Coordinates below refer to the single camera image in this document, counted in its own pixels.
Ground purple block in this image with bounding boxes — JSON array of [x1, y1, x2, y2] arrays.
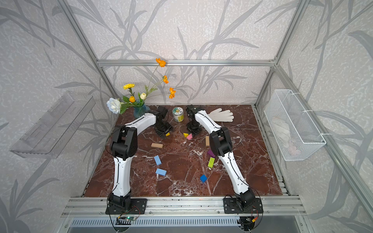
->
[[207, 150, 216, 158]]

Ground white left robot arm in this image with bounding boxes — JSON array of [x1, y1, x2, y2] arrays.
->
[[108, 106, 173, 211]]

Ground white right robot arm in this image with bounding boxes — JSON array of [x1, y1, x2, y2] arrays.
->
[[186, 105, 255, 212]]

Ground sunflower seed tin can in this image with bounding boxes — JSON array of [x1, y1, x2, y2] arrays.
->
[[172, 107, 184, 122]]

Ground white cotton glove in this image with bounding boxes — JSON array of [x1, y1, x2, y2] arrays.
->
[[208, 108, 234, 122]]

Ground blue glass vase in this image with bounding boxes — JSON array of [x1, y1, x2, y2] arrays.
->
[[134, 104, 150, 118]]

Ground light blue block upper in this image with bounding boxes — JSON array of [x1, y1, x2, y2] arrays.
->
[[154, 155, 162, 166]]

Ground light blue block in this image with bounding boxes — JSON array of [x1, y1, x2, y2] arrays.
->
[[156, 169, 167, 176], [154, 155, 162, 166]]

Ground lime green block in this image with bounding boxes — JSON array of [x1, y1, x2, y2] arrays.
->
[[208, 157, 215, 169]]

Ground artificial flower bouquet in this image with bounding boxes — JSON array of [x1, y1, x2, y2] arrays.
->
[[106, 58, 177, 115]]

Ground light blue block lower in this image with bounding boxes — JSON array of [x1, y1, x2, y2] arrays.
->
[[156, 169, 167, 176]]

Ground dark blue cube block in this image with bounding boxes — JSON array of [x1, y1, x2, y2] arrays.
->
[[200, 175, 207, 183]]

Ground white items in basket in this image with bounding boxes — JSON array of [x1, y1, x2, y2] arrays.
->
[[271, 116, 301, 156]]

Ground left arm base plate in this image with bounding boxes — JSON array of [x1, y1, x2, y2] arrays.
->
[[105, 198, 147, 215]]

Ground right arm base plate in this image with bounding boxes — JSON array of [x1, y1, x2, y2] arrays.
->
[[223, 196, 264, 215]]

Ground white wire basket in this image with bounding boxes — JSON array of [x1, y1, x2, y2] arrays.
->
[[264, 89, 326, 161]]

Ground aluminium front rail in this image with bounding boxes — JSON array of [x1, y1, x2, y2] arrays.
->
[[61, 196, 306, 217]]

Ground clear acrylic wall shelf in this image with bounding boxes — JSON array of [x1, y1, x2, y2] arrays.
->
[[10, 91, 96, 159]]

